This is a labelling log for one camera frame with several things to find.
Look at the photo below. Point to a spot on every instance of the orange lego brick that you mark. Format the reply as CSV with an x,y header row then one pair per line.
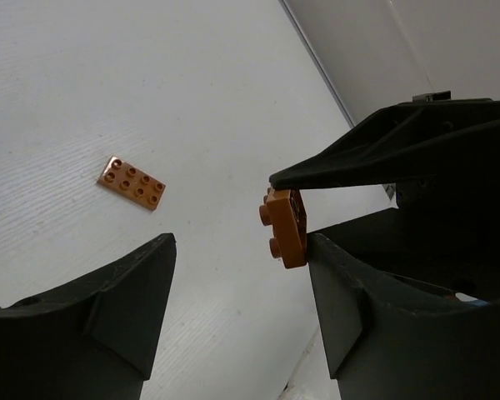
x,y
131,183

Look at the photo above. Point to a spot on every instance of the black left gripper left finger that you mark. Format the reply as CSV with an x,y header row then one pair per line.
x,y
95,337

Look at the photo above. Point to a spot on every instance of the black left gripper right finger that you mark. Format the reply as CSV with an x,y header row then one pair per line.
x,y
384,339

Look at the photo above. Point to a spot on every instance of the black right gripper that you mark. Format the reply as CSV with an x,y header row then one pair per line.
x,y
443,235

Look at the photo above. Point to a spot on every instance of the brown curved lego piece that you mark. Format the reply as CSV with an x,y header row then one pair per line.
x,y
284,212

